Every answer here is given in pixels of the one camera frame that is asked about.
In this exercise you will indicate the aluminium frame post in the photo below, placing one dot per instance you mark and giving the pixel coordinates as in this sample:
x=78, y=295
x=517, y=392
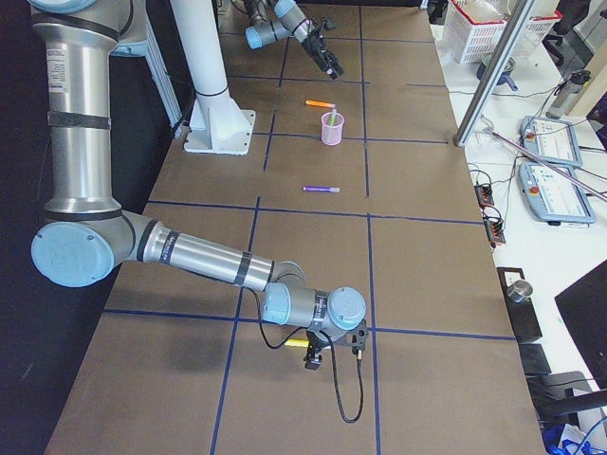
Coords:
x=515, y=27

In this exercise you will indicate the yellow marker pen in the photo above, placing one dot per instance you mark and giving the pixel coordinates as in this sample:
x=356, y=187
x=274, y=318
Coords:
x=297, y=343

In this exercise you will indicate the pink mesh pen holder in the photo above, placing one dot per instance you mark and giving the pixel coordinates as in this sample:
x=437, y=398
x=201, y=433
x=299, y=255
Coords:
x=331, y=135

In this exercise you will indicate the near teach pendant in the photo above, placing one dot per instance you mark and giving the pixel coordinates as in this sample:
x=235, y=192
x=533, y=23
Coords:
x=552, y=198

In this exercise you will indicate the grey water bottle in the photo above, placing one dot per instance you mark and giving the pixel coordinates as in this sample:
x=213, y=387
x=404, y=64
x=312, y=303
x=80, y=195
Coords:
x=567, y=93

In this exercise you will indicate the small steel cup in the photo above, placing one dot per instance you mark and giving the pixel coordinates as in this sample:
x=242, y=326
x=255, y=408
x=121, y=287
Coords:
x=519, y=291

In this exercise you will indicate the black box under cup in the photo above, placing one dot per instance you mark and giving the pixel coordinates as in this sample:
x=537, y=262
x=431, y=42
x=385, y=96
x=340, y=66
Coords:
x=522, y=314

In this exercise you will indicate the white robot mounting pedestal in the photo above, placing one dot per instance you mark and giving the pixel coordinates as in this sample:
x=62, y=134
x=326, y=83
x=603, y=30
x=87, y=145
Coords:
x=217, y=125

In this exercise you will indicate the orange relay board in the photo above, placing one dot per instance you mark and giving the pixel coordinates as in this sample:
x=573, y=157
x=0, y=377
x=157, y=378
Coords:
x=484, y=195
x=494, y=226

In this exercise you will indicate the far teach pendant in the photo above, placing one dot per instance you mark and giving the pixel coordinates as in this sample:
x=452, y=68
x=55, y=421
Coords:
x=554, y=140

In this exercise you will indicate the purple marker pen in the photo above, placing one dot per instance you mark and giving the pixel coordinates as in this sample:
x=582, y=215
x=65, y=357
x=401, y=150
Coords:
x=321, y=189

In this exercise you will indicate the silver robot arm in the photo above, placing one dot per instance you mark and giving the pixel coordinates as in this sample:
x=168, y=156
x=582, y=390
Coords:
x=273, y=21
x=87, y=233

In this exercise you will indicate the orange marker pen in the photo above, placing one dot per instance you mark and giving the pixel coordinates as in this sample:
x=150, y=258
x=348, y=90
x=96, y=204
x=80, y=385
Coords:
x=323, y=104

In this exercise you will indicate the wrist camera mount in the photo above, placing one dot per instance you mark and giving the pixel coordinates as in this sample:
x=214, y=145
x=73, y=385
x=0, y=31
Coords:
x=356, y=339
x=324, y=24

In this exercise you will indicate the white red plastic basket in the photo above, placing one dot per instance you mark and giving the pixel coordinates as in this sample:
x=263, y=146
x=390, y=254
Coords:
x=469, y=39

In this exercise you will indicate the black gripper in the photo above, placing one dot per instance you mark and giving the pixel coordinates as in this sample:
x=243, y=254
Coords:
x=315, y=342
x=315, y=45

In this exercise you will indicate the upper orange relay board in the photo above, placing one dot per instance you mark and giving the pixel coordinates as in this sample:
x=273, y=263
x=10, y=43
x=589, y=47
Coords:
x=484, y=195

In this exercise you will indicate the lower orange relay board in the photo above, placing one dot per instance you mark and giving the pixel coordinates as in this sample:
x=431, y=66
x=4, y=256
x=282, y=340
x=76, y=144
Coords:
x=494, y=226

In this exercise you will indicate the teach pendant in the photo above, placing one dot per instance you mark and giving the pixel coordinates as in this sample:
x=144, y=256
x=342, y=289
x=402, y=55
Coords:
x=554, y=140
x=552, y=198

